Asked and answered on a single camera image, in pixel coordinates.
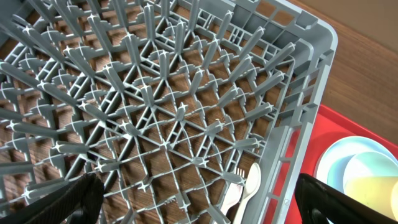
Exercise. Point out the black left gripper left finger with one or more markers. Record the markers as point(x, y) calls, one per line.
point(80, 200)

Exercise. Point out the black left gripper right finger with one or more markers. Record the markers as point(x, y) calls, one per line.
point(319, 203)

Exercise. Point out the white plastic spoon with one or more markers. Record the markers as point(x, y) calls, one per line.
point(251, 187)

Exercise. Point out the white plastic fork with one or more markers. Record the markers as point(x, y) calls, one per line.
point(232, 197)

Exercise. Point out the grey dishwasher rack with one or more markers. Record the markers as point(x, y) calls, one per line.
point(162, 100)

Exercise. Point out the light blue plate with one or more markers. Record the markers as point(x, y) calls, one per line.
point(332, 163)

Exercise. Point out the yellow plastic cup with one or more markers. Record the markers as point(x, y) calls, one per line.
point(377, 193)

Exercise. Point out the mint green bowl on plate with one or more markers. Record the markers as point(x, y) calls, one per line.
point(368, 164)

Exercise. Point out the red plastic tray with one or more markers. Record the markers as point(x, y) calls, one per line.
point(329, 128)

